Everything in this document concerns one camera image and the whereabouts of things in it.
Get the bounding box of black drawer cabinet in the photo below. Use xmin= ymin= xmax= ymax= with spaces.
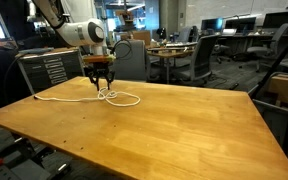
xmin=18 ymin=48 xmax=85 ymax=94

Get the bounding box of orange black bar clamp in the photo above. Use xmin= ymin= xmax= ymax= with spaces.
xmin=0 ymin=139 xmax=71 ymax=180

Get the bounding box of round wooden table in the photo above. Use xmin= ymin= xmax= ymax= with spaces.
xmin=147 ymin=42 xmax=197 ymax=81

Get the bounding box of cardboard box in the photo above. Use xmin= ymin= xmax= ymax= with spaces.
xmin=268 ymin=74 xmax=288 ymax=103

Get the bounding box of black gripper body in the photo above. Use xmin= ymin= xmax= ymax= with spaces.
xmin=87 ymin=62 xmax=115 ymax=82

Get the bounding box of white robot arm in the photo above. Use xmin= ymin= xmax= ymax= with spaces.
xmin=32 ymin=0 xmax=114 ymax=89

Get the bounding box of yellow wrist camera mount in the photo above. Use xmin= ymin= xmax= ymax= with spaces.
xmin=82 ymin=55 xmax=116 ymax=63

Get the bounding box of dark swivel office chair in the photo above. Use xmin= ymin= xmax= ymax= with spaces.
xmin=172 ymin=35 xmax=218 ymax=86

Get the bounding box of grey fabric chair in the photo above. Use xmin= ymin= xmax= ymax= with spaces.
xmin=113 ymin=40 xmax=146 ymax=81

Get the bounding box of white braided cord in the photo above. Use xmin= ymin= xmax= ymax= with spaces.
xmin=33 ymin=87 xmax=142 ymax=108

